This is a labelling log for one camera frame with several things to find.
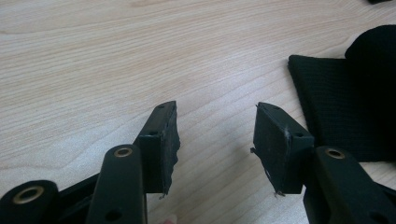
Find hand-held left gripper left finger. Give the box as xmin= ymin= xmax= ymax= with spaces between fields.
xmin=133 ymin=100 xmax=181 ymax=200

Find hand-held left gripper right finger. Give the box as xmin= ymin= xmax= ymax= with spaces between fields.
xmin=249 ymin=102 xmax=316 ymax=198

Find black knitted cloth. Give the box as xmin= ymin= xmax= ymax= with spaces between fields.
xmin=287 ymin=24 xmax=396 ymax=163

